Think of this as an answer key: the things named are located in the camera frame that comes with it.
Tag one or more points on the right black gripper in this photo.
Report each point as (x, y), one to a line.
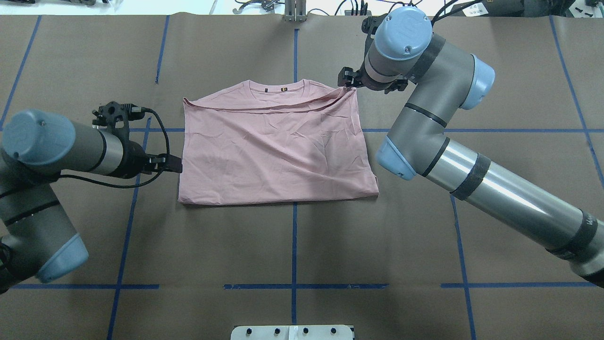
(376, 85)

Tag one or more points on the pink Snoopy t-shirt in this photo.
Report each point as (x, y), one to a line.
(255, 144)

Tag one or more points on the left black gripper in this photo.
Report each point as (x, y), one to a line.
(133, 162)

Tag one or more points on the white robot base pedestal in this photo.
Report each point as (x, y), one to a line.
(293, 332)

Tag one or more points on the aluminium frame post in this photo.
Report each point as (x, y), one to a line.
(295, 11)

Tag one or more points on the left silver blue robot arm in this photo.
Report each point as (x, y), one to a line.
(36, 148)

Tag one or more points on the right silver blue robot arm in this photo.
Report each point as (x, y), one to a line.
(401, 47)

